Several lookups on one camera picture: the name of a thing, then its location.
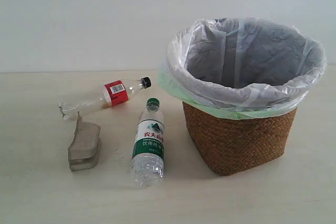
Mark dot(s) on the clear bottle red label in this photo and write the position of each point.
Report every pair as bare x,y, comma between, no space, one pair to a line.
103,97

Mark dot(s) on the clear bottle green label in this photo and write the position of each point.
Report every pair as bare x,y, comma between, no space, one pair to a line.
147,162

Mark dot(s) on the crushed cardboard tube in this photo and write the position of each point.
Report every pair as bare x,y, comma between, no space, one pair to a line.
84,150

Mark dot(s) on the woven brown wicker bin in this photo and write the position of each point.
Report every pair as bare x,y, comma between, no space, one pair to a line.
232,146

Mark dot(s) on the translucent white bin liner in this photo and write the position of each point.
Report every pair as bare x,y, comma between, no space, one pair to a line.
245,64

